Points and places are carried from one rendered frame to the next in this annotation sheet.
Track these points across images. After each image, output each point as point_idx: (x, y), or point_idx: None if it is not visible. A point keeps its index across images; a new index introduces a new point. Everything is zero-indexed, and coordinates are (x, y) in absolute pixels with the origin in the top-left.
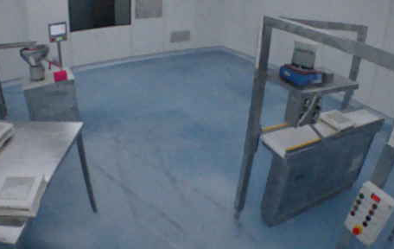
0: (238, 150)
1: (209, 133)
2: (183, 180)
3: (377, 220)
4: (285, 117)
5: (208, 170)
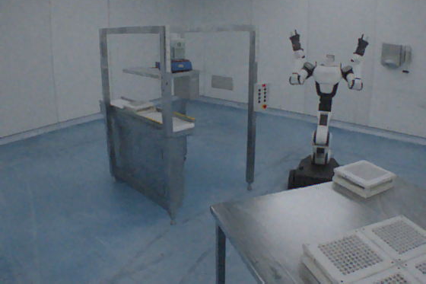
0: (56, 228)
1: (10, 252)
2: (122, 265)
3: (267, 94)
4: (190, 96)
5: (99, 248)
